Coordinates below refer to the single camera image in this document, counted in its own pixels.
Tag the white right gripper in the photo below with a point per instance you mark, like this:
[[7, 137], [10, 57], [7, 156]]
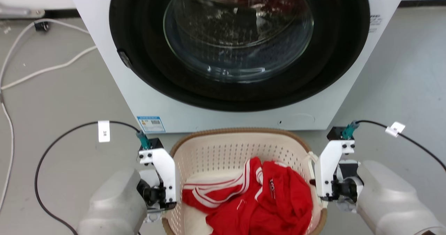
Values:
[[325, 169]]

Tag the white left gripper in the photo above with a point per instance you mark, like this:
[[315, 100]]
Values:
[[167, 172]]

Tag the cream perforated laundry basket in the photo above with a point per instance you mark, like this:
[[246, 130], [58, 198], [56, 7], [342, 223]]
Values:
[[216, 151]]

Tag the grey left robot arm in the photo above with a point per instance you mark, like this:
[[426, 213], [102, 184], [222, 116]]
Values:
[[115, 203]]

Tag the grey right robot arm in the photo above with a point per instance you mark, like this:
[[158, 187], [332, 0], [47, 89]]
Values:
[[390, 200]]

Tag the red garment with white stripes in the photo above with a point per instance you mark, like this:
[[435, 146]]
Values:
[[275, 203]]

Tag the blue energy label sticker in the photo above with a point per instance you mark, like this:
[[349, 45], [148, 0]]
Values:
[[151, 124]]

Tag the white front-load washing machine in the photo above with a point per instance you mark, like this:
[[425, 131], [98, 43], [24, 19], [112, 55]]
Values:
[[115, 88]]

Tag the black round washer door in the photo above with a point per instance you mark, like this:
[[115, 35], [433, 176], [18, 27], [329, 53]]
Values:
[[334, 68]]

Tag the black floor plug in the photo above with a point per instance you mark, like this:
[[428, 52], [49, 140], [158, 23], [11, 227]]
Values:
[[42, 26]]

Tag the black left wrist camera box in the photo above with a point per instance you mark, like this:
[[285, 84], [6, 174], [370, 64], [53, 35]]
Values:
[[155, 143]]

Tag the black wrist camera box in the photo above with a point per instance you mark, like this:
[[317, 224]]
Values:
[[335, 133], [155, 143]]

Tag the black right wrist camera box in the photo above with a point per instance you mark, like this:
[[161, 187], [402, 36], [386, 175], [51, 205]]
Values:
[[335, 133]]

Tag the grey floor rail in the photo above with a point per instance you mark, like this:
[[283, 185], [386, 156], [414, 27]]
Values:
[[17, 11]]

